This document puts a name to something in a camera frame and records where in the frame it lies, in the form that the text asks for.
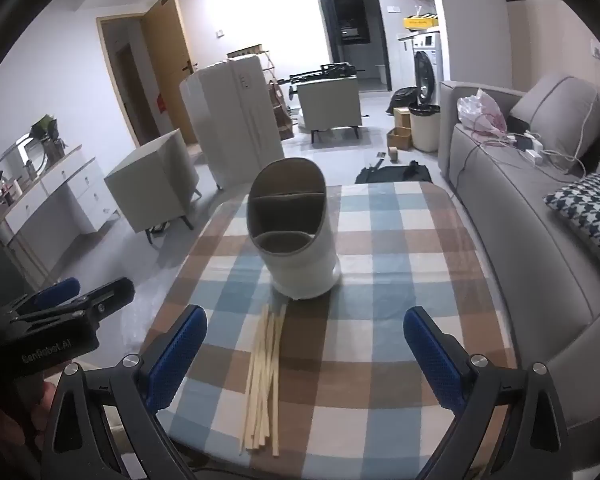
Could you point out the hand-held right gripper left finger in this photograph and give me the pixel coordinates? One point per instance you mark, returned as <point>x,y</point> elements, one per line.
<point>175,355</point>

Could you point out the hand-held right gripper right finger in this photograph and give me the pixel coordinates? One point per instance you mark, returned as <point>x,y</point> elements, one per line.
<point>435,355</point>

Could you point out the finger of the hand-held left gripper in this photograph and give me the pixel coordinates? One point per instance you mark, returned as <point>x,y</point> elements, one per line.
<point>112,295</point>
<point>60,290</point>

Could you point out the pile of wooden chopsticks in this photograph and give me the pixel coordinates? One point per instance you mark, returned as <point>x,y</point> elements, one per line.
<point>265,385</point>

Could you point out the white utensil holder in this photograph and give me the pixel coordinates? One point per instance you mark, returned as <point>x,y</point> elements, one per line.
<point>305,260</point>

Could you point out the white dresser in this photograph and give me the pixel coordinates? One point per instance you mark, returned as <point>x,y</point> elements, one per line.
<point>75,185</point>

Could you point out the plaid tablecloth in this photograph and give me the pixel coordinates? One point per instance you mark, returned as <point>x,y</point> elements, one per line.
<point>380,260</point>

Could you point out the white cabinet with dark legs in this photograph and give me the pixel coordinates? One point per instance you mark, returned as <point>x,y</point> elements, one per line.
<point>330,102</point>
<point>150,190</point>

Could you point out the grey sofa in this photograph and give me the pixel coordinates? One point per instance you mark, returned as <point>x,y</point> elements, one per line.
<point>520,240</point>

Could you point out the round metal-framed mirror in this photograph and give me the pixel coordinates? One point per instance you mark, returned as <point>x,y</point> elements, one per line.
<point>27,147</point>

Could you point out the green potted plant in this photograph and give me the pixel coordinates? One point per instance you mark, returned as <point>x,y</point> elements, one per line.
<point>45,127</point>

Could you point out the brown tape roll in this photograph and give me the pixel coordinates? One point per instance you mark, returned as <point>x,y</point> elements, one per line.
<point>394,154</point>

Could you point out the houndstooth pillow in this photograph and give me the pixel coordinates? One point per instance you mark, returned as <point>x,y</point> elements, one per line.
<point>590,215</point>

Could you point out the cardboard box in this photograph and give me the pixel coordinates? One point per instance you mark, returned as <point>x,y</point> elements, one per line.
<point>402,119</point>
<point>399,139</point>

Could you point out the white power strip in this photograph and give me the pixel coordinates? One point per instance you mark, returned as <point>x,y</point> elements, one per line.
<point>532,156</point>

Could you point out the white trash bin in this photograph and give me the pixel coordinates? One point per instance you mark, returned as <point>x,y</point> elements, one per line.
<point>425,132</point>

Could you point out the white charger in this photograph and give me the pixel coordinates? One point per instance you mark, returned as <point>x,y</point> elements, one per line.
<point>529,138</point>

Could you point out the wooden door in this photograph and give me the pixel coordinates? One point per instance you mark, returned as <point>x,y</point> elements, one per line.
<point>167,60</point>

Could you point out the translucent plastic bag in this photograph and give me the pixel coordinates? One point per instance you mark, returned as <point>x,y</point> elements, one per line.
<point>480,110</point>

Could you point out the black trash bag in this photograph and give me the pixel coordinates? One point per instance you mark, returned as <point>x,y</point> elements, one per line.
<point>402,97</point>

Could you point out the grey sofa cushion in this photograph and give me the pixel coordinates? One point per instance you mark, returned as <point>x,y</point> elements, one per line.
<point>560,110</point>

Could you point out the wooden rack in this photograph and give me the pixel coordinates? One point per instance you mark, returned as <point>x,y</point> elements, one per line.
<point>245,52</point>

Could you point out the white washing machine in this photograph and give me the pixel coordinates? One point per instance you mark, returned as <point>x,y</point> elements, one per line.
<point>422,70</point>

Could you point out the yellow crate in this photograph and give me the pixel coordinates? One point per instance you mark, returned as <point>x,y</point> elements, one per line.
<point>420,22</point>

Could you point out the black door frame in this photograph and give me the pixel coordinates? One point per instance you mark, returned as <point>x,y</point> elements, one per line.
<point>317,20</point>

